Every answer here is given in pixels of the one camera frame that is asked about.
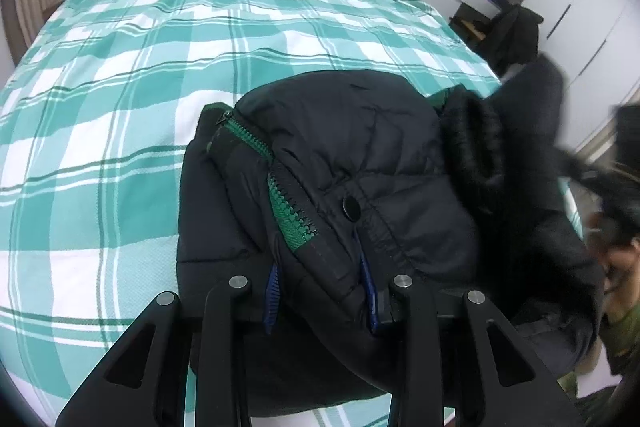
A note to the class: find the green white plaid bed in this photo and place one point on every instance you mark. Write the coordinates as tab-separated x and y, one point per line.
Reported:
150	82

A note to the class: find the black puffer jacket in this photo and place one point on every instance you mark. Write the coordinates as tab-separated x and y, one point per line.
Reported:
400	147

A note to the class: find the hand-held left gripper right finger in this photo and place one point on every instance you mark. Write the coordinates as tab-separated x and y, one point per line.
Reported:
371	302

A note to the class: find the person with glasses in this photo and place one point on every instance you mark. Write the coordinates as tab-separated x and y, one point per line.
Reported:
627	337

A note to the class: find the wooden chair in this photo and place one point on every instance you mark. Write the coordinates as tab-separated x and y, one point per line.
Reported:
471	28

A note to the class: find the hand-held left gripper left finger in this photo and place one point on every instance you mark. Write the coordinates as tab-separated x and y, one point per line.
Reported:
272	297

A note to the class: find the person's head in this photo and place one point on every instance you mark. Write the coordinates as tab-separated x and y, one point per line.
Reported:
622	257

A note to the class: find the dark coat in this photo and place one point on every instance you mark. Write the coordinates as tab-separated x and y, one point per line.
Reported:
515	37

